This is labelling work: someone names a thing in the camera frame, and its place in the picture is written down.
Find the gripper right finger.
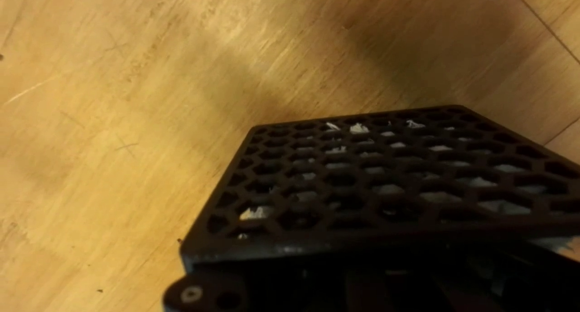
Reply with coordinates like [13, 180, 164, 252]
[471, 253, 580, 312]

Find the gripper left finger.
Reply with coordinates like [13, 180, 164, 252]
[162, 272, 257, 312]

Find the black honeycomb mesh box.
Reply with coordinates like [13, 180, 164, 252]
[179, 105, 580, 273]

